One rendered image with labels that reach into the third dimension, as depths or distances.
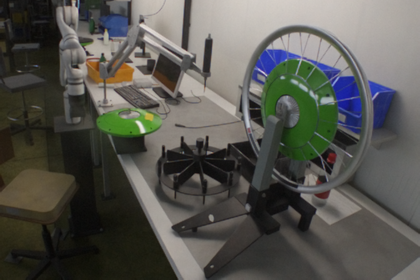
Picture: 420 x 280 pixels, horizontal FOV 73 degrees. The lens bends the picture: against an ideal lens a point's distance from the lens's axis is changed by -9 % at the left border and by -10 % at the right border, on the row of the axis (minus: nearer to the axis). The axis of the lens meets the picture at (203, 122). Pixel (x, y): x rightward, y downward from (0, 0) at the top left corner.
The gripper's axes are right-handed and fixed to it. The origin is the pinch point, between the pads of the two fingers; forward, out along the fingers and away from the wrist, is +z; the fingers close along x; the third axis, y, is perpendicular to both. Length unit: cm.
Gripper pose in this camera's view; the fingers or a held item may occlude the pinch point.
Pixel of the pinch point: (78, 125)
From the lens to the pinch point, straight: 161.4
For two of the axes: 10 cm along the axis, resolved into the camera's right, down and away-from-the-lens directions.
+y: 4.4, 4.0, -8.0
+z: -0.9, 9.1, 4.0
